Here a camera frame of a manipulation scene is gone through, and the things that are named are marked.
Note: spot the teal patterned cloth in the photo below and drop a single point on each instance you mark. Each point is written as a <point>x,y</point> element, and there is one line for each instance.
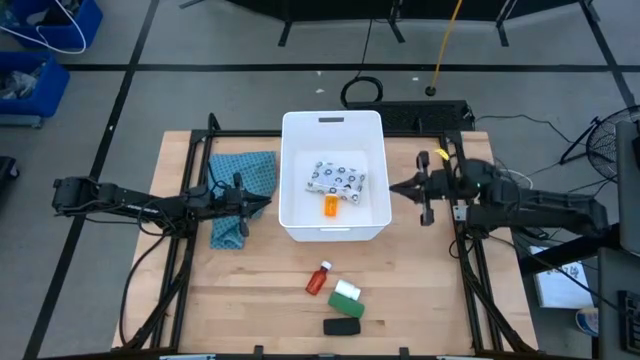
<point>255,172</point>

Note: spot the orange pill bottle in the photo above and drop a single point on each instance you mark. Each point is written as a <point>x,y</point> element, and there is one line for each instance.
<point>331,206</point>

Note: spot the black rectangular block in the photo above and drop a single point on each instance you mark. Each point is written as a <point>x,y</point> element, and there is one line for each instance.
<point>341,326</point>

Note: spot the black floor object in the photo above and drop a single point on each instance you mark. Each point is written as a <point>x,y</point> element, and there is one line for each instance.
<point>7,172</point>

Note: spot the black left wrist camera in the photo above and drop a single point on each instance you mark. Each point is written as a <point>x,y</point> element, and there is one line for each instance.
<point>234,196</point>

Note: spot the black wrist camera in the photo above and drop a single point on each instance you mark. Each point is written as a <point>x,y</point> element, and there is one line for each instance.
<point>442,184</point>
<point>234,196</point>

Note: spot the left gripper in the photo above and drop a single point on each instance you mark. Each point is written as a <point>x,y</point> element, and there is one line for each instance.
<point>244,225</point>

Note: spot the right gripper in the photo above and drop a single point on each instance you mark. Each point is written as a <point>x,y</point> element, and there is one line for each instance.
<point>427,216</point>

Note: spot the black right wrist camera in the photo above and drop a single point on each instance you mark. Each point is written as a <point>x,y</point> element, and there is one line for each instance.
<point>442,184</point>

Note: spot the blue plastic storage bin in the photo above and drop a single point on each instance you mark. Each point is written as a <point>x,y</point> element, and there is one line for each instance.
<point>47,90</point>
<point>75,22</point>

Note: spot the red bottle with white cap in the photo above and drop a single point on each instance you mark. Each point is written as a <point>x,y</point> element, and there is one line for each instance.
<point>317,282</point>

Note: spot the green bandage roll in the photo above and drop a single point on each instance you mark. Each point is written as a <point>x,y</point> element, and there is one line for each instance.
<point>346,306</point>

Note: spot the white plastic bottle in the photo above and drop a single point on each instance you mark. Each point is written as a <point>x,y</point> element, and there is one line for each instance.
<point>347,290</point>

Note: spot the grey cabinet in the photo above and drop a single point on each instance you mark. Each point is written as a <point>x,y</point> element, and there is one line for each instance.
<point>629,190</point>

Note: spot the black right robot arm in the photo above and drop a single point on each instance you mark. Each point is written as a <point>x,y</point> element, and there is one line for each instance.
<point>525,205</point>

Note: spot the white printed plastic pouch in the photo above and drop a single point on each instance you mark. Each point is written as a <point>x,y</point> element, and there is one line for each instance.
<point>336,181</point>

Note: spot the black floor fan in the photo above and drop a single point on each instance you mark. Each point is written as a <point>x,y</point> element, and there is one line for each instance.
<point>605,145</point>

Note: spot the yellow tape tag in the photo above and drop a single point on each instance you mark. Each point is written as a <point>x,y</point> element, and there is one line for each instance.
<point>442,154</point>

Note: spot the black mesh crate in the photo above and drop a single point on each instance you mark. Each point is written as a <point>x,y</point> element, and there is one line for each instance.
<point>415,116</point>

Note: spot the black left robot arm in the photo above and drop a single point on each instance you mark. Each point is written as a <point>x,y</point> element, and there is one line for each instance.
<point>125,197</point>

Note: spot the white paper box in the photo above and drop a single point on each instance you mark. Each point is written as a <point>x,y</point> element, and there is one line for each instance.
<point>562,287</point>

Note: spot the white perforated plastic basket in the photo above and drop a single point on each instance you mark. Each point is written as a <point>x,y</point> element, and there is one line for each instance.
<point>300,150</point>

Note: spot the black table edge clamp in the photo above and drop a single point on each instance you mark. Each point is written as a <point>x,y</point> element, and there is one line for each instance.
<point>404,352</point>
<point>258,351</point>

